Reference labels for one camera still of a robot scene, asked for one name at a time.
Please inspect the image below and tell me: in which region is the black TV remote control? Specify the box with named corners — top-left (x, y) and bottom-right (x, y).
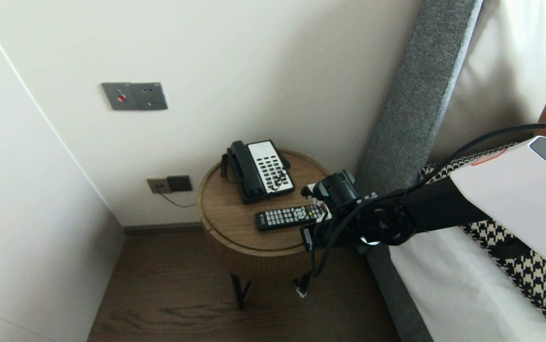
top-left (255, 204), bottom-right (328, 232)

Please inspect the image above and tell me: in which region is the round wooden side table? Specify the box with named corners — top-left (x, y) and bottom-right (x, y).
top-left (197, 149), bottom-right (341, 309)

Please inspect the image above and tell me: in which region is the black and white telephone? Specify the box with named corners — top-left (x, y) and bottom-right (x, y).
top-left (220, 139), bottom-right (296, 205)

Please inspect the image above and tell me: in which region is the black telephone handset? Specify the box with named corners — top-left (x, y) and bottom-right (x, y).
top-left (228, 141), bottom-right (267, 200)

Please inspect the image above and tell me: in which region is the grey fabric bed base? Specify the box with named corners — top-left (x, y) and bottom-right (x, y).
top-left (365, 245), bottom-right (432, 342)

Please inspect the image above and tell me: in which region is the thin black telephone line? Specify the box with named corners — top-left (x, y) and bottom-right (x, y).
top-left (159, 189), bottom-right (198, 208)

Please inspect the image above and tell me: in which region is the dark wooden baseboard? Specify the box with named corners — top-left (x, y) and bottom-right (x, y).
top-left (123, 222), bottom-right (204, 237)

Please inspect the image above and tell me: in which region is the black white houndstooth pillow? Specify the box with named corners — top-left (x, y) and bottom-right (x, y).
top-left (418, 142), bottom-right (546, 332)

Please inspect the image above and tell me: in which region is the beige padded headboard panel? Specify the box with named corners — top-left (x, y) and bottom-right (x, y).
top-left (432, 0), bottom-right (546, 162)

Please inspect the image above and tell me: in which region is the black coiled handset cord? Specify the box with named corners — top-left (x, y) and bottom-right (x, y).
top-left (220, 151), bottom-right (238, 185)

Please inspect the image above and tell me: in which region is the black wall plate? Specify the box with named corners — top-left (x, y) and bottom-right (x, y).
top-left (167, 175), bottom-right (193, 192)

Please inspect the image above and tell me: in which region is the grey fabric headboard frame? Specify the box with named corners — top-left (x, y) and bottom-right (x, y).
top-left (344, 0), bottom-right (485, 255)

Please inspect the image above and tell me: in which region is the brass wall jack plate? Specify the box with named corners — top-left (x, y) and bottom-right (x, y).
top-left (147, 177), bottom-right (172, 194)

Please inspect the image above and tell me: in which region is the grey wall power socket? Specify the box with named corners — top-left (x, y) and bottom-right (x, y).
top-left (132, 83), bottom-right (168, 111)

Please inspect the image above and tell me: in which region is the grey wall switch red button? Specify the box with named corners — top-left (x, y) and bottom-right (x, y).
top-left (101, 83), bottom-right (134, 111)

